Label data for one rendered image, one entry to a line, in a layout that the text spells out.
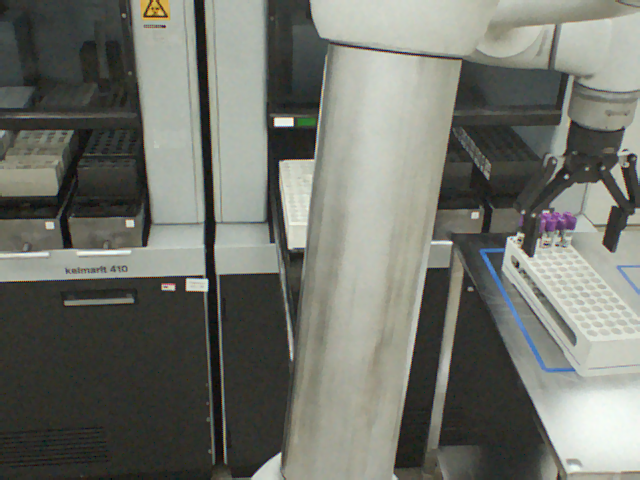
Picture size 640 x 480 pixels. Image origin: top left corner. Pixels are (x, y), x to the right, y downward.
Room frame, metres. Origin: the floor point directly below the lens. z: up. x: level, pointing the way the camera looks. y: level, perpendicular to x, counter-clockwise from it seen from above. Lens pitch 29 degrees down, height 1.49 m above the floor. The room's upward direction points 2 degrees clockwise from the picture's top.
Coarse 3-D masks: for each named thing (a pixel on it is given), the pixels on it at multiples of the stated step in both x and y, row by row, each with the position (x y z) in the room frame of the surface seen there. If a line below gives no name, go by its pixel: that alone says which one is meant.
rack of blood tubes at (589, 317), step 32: (544, 256) 1.05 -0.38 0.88; (576, 256) 1.05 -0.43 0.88; (544, 288) 0.95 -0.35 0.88; (576, 288) 0.96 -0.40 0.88; (608, 288) 0.95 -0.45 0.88; (544, 320) 0.94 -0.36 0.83; (576, 320) 0.87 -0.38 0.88; (608, 320) 0.87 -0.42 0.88; (576, 352) 0.84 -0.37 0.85; (608, 352) 0.82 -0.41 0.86
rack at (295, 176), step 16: (288, 160) 1.45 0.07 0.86; (304, 160) 1.45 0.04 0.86; (288, 176) 1.37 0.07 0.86; (304, 176) 1.37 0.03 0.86; (288, 192) 1.29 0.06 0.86; (304, 192) 1.29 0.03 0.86; (288, 208) 1.22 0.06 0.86; (304, 208) 1.22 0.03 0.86; (288, 224) 1.17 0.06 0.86; (304, 224) 1.16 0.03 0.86; (288, 240) 1.16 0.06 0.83; (304, 240) 1.16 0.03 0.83
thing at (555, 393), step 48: (480, 240) 1.20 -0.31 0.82; (576, 240) 1.22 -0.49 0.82; (624, 240) 1.22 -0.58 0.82; (480, 288) 1.04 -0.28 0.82; (624, 288) 1.05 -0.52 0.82; (528, 336) 0.91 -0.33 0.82; (528, 384) 0.79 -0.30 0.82; (576, 384) 0.80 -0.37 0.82; (624, 384) 0.80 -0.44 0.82; (432, 432) 1.21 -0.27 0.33; (576, 432) 0.70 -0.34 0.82; (624, 432) 0.71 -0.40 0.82
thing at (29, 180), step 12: (0, 168) 1.32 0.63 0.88; (12, 168) 1.32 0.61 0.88; (24, 168) 1.32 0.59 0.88; (36, 168) 1.33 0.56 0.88; (48, 168) 1.33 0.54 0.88; (0, 180) 1.31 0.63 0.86; (12, 180) 1.32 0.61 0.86; (24, 180) 1.32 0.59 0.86; (36, 180) 1.32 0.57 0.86; (48, 180) 1.33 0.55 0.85; (0, 192) 1.31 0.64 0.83; (12, 192) 1.32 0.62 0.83; (24, 192) 1.32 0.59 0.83; (36, 192) 1.32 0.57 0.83; (48, 192) 1.33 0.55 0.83
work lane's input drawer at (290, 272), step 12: (276, 180) 1.45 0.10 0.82; (276, 192) 1.41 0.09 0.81; (276, 204) 1.36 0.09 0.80; (276, 216) 1.30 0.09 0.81; (276, 228) 1.25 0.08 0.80; (276, 240) 1.23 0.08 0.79; (276, 252) 1.23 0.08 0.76; (288, 252) 1.14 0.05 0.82; (300, 252) 1.14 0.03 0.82; (288, 264) 1.10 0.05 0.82; (300, 264) 1.12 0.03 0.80; (288, 276) 1.06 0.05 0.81; (300, 276) 1.08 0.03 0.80; (288, 288) 1.04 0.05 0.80; (288, 300) 1.00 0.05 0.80; (288, 312) 0.97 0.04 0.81; (288, 324) 0.94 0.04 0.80; (288, 336) 0.91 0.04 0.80; (288, 348) 0.91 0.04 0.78; (288, 360) 0.90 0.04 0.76
